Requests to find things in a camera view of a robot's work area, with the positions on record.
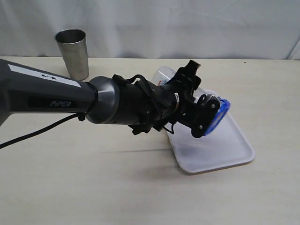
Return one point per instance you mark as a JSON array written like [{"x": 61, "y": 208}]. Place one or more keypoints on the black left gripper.
[{"x": 196, "y": 114}]

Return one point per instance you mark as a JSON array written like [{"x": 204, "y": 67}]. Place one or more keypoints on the clear plastic tall container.
[{"x": 164, "y": 74}]

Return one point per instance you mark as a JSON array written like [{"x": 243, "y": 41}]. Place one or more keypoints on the stainless steel tumbler cup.
[{"x": 73, "y": 48}]

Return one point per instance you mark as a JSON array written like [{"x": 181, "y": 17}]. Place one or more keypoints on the blue plastic lid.
[{"x": 222, "y": 111}]

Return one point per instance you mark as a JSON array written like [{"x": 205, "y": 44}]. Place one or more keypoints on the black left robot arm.
[{"x": 135, "y": 102}]

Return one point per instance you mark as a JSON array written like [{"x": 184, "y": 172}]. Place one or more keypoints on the white rectangular plastic tray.
[{"x": 225, "y": 147}]

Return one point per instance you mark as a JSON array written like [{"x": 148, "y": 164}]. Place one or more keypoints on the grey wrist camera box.
[{"x": 209, "y": 97}]

